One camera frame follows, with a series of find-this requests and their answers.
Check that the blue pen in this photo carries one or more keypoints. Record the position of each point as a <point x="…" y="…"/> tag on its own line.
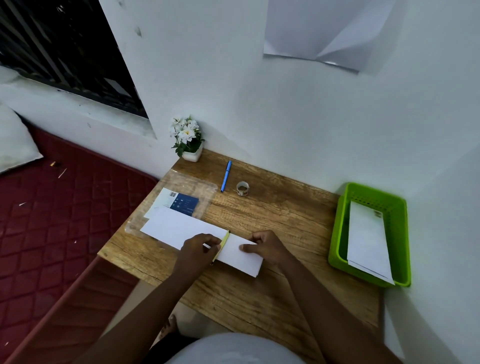
<point x="226" y="176"/>

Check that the printed paper sheet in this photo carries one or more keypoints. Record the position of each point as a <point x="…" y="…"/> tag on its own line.
<point x="243" y="260"/>

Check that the dark window with grille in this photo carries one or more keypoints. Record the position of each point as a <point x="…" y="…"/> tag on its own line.
<point x="63" y="45"/>

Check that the small clear tape roll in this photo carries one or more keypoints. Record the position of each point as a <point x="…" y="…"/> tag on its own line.
<point x="238" y="189"/>

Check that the potted white flower plant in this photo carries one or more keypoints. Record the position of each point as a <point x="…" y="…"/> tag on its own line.
<point x="185" y="133"/>

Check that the clear plastic bag with card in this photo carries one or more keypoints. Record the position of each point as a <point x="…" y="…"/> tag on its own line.
<point x="195" y="187"/>

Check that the person's left foot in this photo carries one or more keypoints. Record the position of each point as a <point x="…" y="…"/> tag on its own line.
<point x="169" y="326"/>

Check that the white pillow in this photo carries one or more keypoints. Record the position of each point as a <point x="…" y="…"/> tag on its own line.
<point x="15" y="142"/>

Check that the person's grey shirt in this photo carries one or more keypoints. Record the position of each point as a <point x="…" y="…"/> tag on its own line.
<point x="236" y="350"/>

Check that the person's left forearm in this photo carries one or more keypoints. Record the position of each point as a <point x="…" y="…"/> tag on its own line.
<point x="138" y="322"/>

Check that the white paper sheet on wall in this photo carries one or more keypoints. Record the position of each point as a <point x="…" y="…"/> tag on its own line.
<point x="311" y="26"/>

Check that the small white stick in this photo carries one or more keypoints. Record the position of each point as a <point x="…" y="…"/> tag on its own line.
<point x="62" y="173"/>

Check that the person's right forearm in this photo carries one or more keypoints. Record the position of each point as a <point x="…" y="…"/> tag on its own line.
<point x="337" y="315"/>

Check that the person's black shorts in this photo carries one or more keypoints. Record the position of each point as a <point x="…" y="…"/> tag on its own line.
<point x="165" y="348"/>

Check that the person's left hand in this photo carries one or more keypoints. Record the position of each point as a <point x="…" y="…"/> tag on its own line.
<point x="197" y="255"/>

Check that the dark red mattress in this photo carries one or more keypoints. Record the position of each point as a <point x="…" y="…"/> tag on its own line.
<point x="48" y="232"/>

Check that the person's right hand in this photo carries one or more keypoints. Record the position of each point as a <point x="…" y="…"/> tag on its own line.
<point x="268" y="247"/>

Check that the green plastic tray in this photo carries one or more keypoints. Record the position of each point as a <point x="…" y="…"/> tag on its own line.
<point x="339" y="240"/>

